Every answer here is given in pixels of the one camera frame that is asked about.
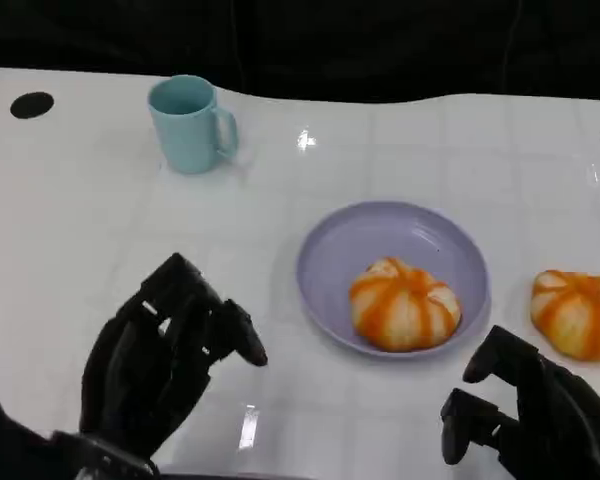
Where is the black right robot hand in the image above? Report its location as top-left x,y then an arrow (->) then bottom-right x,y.
439,324 -> 600,480

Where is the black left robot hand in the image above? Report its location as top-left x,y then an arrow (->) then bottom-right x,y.
78,252 -> 270,457

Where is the orange and white bread roll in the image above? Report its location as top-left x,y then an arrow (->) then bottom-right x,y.
348,256 -> 463,352
530,269 -> 600,363

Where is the lilac plate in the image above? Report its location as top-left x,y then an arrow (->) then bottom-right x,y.
295,200 -> 491,356

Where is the pale green mug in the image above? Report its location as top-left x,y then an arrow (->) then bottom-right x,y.
147,74 -> 240,176

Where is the black round table grommet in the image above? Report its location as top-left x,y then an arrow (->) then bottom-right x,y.
9,91 -> 56,120

